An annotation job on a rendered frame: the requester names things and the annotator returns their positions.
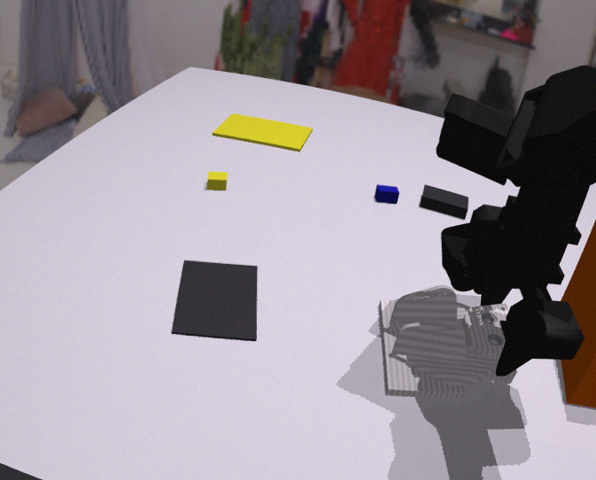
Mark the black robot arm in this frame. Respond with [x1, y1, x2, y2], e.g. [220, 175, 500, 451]
[436, 65, 596, 295]

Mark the small yellow block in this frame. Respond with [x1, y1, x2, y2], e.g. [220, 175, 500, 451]
[206, 172, 228, 190]

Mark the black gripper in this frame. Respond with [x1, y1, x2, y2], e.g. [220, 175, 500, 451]
[496, 193, 584, 376]

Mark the yellow flat plate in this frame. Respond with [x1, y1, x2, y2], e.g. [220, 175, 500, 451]
[213, 113, 313, 152]

